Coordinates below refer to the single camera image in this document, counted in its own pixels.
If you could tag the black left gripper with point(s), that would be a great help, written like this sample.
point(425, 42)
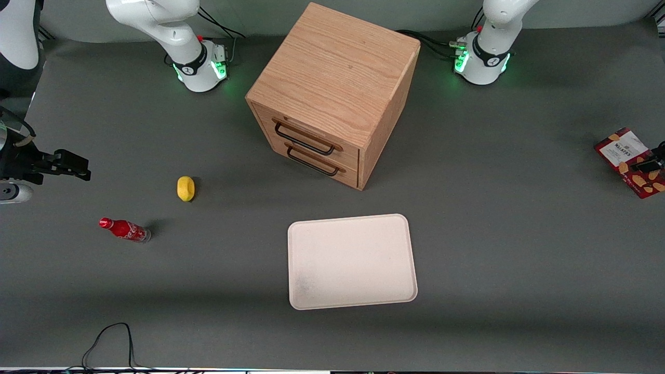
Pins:
point(651, 164)

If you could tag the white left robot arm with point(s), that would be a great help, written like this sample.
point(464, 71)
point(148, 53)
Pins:
point(488, 57)

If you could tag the red cookie box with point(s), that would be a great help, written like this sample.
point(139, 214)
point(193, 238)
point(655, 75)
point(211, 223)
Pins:
point(623, 150)

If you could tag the yellow lemon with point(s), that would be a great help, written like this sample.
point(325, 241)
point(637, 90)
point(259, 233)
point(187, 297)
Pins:
point(185, 188)

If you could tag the pale pink plastic tray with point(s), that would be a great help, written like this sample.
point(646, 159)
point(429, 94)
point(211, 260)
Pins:
point(353, 259)

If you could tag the wooden drawer front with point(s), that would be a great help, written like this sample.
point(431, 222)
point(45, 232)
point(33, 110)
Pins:
point(348, 156)
point(350, 175)

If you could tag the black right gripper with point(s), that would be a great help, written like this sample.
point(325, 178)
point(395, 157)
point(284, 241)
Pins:
point(18, 161)

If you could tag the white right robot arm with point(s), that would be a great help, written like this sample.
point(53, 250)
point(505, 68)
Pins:
point(156, 21)

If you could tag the oak wooden drawer cabinet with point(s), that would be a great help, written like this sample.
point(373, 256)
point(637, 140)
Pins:
point(337, 67)

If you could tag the red cola bottle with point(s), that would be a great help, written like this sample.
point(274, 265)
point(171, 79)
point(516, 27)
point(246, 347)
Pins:
point(124, 229)

